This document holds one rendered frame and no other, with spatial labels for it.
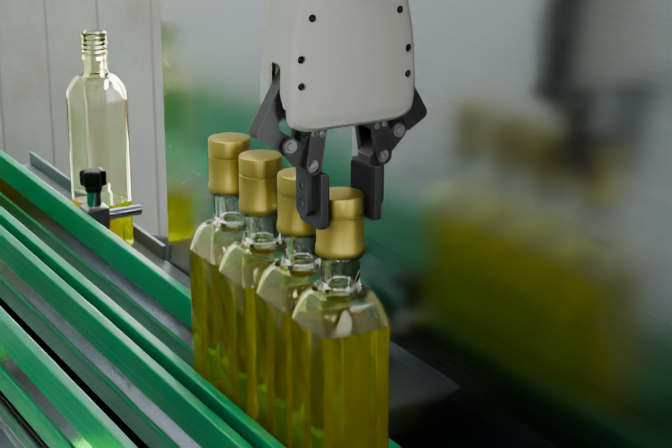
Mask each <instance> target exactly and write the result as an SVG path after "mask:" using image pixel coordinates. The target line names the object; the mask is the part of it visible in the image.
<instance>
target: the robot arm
mask: <svg viewBox="0 0 672 448"><path fill-rule="evenodd" d="M260 101H261V106H260V108H259V110H258V112H257V114H256V116H255V118H254V120H253V122H252V124H251V126H250V128H249V134H250V136H251V137H252V138H254V139H256V140H258V141H260V142H262V143H264V144H266V145H268V146H270V147H273V148H275V149H276V150H277V151H278V152H279V153H280V154H281V155H282V156H284V157H285V158H286V159H287V160H288V161H289V163H290V164H291V165H292V166H294V167H295V168H296V209H297V212H298V213H299V215H300V218H301V220H302V221H304V222H306V223H308V224H309V225H311V226H313V227H315V228H316V229H318V230H323V229H327V227H328V226H329V176H328V174H326V173H324V172H322V164H323V156H324V148H325V140H326V132H327V130H328V129H335V128H343V127H350V126H355V132H356V139H357V147H358V155H356V156H352V160H351V188H356V189H359V190H361V191H362V192H363V193H364V216H365V217H367V218H369V219H371V220H379V219H380V218H381V203H382V202H383V200H384V164H387V163H388V162H390V160H391V158H392V151H393V149H394V148H395V147H396V146H397V144H398V143H399V142H400V141H401V139H402V138H403V137H404V135H405V134H406V131H407V130H410V129H411V128H412V127H414V126H415V125H416V124H417V123H418V122H420V121H421V120H422V119H423V118H424V117H425V116H426V114H427V108H426V106H425V105H424V103H423V101H422V99H421V97H420V95H419V93H418V91H417V90H416V88H415V66H414V43H413V31H412V21H411V14H410V7H409V1H408V0H269V1H268V7H267V13H266V19H265V27H264V35H263V47H262V60H261V81H260ZM281 120H287V123H288V125H289V126H290V127H291V128H292V129H291V137H290V136H288V135H286V134H285V133H283V132H281V131H280V130H279V123H280V121H281Z"/></svg>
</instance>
